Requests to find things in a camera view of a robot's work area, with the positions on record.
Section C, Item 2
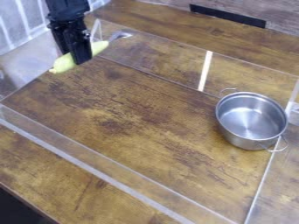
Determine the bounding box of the stainless steel pot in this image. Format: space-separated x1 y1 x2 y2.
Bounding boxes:
215 91 288 152

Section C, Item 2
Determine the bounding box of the black bar on table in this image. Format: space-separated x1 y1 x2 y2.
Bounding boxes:
190 3 267 28

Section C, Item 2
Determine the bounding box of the clear acrylic triangle stand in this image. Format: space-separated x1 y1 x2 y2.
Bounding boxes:
89 19 103 42

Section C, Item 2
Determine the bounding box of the clear acrylic enclosure panel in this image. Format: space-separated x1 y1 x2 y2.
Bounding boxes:
0 104 238 224

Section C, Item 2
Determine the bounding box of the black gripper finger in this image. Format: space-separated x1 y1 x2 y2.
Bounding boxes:
51 26 69 54
61 27 92 65

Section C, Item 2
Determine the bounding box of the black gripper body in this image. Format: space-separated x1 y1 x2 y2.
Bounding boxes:
45 0 89 37

